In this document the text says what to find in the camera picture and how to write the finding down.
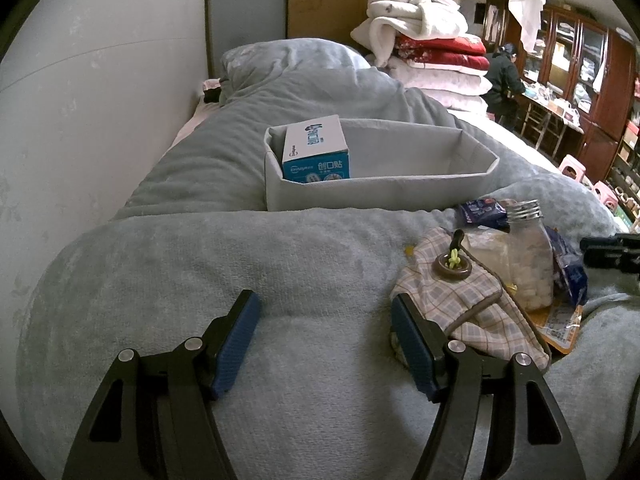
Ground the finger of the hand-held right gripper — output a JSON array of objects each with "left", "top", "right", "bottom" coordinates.
[{"left": 580, "top": 232, "right": 640, "bottom": 276}]

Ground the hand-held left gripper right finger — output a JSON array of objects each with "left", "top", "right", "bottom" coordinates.
[{"left": 390, "top": 292, "right": 587, "bottom": 480}]

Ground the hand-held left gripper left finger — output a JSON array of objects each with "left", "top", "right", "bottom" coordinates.
[{"left": 62, "top": 289, "right": 262, "bottom": 480}]

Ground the checkered fabric pouch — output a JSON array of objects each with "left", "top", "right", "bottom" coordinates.
[{"left": 390, "top": 226, "right": 551, "bottom": 372}]

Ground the clear bottle with silver cap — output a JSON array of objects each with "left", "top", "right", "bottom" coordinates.
[{"left": 502, "top": 200, "right": 556, "bottom": 311}]

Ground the orange medicine packet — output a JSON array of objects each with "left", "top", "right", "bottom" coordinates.
[{"left": 529, "top": 302, "right": 584, "bottom": 357}]

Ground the clear bag of cotton pads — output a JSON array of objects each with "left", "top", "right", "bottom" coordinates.
[{"left": 460, "top": 227, "right": 516, "bottom": 267}]

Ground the dark blue packet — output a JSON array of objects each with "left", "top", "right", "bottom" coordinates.
[{"left": 456, "top": 199, "right": 590, "bottom": 307}]

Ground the grey fabric storage box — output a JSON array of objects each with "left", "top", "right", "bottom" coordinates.
[{"left": 264, "top": 116, "right": 500, "bottom": 212}]

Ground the white and blue bandage box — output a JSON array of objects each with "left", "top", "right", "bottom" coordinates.
[{"left": 281, "top": 115, "right": 351, "bottom": 182}]

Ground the pink stool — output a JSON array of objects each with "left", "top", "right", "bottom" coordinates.
[
  {"left": 557, "top": 156, "right": 592, "bottom": 182},
  {"left": 592, "top": 182, "right": 627, "bottom": 212}
]

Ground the shelf of small goods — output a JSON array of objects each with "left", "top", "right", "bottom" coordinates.
[{"left": 604, "top": 125, "right": 640, "bottom": 233}]

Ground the grey fleece blanket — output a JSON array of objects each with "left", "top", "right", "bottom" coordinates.
[{"left": 15, "top": 42, "right": 640, "bottom": 480}]

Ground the dark red wooden cabinet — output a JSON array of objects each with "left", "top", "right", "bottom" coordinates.
[{"left": 520, "top": 2, "right": 637, "bottom": 183}]

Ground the cluttered side table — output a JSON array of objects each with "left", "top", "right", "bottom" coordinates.
[{"left": 517, "top": 82, "right": 587, "bottom": 153}]

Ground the red floral quilt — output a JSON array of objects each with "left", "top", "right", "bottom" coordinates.
[{"left": 392, "top": 35, "right": 490, "bottom": 72}]

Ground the white hanging cloth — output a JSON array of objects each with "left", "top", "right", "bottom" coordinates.
[{"left": 509, "top": 0, "right": 549, "bottom": 54}]

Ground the grey pillow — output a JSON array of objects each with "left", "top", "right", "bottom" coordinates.
[{"left": 220, "top": 39, "right": 373, "bottom": 95}]

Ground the grey upright board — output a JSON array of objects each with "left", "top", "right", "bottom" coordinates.
[{"left": 206, "top": 0, "right": 289, "bottom": 77}]

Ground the brown cardboard panel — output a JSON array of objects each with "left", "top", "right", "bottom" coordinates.
[{"left": 287, "top": 0, "right": 382, "bottom": 55}]

